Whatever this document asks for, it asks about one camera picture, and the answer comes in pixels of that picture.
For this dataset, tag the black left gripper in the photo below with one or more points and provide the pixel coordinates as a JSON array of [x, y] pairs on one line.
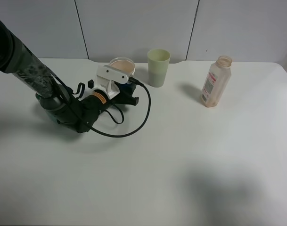
[[79, 116]]

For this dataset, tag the blue sleeved clear cup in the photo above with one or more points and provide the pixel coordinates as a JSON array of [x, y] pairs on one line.
[[126, 65]]

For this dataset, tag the clear plastic drink bottle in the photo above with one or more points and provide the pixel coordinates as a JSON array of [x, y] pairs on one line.
[[216, 81]]

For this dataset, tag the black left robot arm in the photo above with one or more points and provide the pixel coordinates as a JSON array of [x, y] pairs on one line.
[[17, 59]]

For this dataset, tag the teal plastic cup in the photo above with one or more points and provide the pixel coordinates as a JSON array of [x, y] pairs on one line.
[[50, 105]]

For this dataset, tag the cream plastic cup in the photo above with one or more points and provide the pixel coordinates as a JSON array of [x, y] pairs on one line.
[[158, 61]]

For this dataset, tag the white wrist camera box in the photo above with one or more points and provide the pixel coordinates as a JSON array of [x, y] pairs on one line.
[[106, 77]]

